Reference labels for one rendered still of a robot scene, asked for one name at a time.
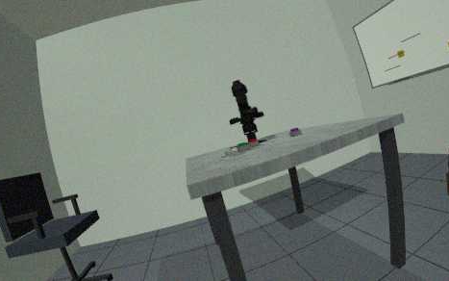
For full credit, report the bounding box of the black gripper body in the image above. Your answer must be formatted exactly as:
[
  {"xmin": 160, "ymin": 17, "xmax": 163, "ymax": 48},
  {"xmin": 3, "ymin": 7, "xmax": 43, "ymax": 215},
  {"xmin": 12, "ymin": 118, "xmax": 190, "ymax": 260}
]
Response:
[{"xmin": 230, "ymin": 105, "xmax": 263, "ymax": 124}]

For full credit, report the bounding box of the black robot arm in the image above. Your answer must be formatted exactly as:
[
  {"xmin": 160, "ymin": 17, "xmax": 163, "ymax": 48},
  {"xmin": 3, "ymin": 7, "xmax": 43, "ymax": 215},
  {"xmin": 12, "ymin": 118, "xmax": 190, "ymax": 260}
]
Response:
[{"xmin": 232, "ymin": 80, "xmax": 258, "ymax": 142}]

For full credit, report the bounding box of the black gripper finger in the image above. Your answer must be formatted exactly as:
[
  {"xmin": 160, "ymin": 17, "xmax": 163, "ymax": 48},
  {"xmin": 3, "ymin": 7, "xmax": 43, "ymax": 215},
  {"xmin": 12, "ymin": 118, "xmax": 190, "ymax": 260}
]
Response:
[
  {"xmin": 248, "ymin": 119, "xmax": 255, "ymax": 133},
  {"xmin": 240, "ymin": 120, "xmax": 251, "ymax": 134}
]

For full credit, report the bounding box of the green button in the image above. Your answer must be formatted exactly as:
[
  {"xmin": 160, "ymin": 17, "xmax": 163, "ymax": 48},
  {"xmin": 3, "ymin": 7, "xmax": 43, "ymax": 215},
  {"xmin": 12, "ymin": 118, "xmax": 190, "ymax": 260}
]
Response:
[{"xmin": 237, "ymin": 142, "xmax": 249, "ymax": 152}]

